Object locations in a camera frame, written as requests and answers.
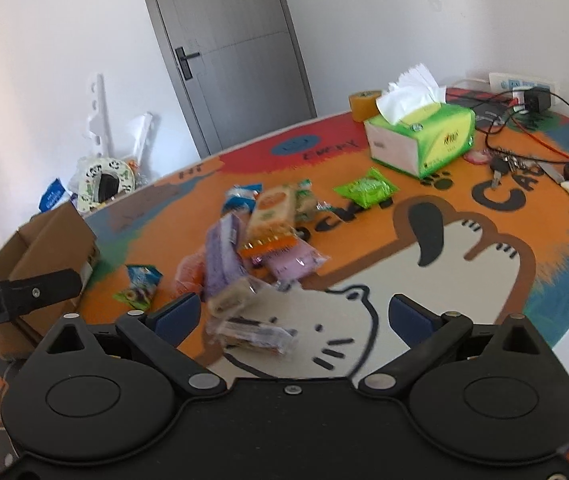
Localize large cardboard box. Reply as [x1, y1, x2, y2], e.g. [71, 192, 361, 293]
[0, 202, 100, 361]

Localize blue bag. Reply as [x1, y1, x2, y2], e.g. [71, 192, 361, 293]
[38, 178, 68, 212]

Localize bunch of keys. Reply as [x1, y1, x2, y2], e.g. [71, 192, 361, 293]
[485, 152, 540, 192]

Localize white plastic bag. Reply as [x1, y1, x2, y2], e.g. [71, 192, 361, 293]
[119, 112, 154, 181]

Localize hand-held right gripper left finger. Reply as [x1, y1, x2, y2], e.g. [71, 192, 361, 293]
[34, 292, 228, 402]

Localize tan cracker packet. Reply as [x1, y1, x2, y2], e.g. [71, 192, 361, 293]
[244, 185, 298, 256]

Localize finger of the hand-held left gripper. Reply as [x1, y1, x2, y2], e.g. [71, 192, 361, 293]
[7, 269, 84, 320]

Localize black charger adapter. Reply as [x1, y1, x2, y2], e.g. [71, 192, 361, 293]
[522, 87, 553, 114]

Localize white plastic rack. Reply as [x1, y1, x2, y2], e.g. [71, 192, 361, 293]
[84, 74, 115, 161]

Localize white power strip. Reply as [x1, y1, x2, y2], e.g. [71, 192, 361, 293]
[489, 72, 563, 107]

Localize grey door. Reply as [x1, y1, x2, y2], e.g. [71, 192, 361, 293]
[134, 0, 318, 158]

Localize dark flat object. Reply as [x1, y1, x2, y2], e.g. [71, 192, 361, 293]
[467, 101, 513, 127]

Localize clear packet dark cookies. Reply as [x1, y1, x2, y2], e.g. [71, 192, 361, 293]
[207, 312, 299, 358]

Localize clear packet beige biscuit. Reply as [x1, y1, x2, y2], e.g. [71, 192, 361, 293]
[208, 275, 305, 319]

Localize black door handle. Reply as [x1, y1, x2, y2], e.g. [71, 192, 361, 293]
[174, 46, 201, 81]

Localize panda print ring cushion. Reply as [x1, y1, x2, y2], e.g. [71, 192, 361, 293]
[75, 156, 138, 213]

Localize green white snack packet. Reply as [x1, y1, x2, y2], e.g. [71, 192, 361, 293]
[295, 180, 333, 223]

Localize pink snack packet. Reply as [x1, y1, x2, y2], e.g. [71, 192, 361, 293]
[252, 237, 326, 281]

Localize green tissue box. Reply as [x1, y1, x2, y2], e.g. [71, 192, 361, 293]
[363, 64, 476, 180]

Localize red snack packet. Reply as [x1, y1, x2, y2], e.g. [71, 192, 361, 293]
[174, 252, 210, 298]

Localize red cable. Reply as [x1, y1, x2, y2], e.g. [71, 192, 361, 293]
[509, 105, 569, 177]

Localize small blue green packet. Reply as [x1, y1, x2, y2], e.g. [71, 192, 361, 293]
[114, 264, 162, 310]

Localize blue snack packet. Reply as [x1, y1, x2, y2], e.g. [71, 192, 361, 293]
[222, 185, 262, 216]

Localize bright green snack packet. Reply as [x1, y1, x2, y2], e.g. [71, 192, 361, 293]
[333, 167, 399, 209]

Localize purple snack packet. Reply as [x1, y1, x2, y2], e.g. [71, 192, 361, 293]
[203, 212, 250, 301]

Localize cartoon printed table mat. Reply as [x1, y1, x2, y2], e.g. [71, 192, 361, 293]
[84, 87, 569, 396]

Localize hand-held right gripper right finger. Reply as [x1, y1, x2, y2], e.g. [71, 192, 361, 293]
[359, 295, 554, 402]

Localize brown tape roll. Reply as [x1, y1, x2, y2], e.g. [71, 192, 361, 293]
[349, 89, 383, 122]

